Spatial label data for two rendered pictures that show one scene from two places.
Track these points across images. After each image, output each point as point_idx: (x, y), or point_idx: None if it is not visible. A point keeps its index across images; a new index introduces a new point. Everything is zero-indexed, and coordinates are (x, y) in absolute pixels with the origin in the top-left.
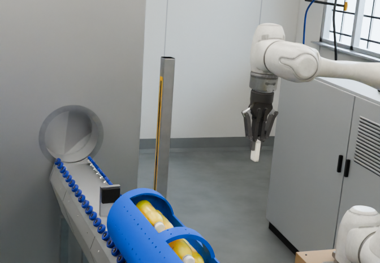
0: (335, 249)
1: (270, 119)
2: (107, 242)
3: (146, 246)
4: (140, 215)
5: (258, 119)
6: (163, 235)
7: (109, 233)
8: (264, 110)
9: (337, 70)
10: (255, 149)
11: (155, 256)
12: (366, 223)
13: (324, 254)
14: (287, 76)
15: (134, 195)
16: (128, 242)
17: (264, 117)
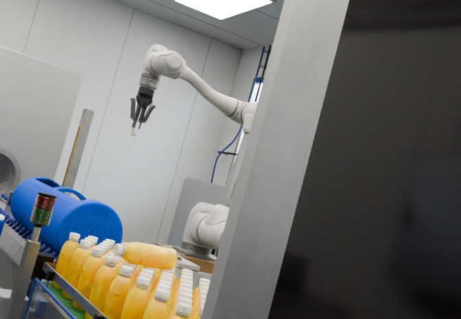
0: None
1: (149, 110)
2: (7, 219)
3: None
4: (41, 183)
5: (140, 105)
6: (56, 188)
7: (11, 204)
8: (146, 101)
9: (195, 78)
10: (135, 127)
11: None
12: (206, 209)
13: None
14: (162, 66)
15: (39, 178)
16: (27, 198)
17: (145, 106)
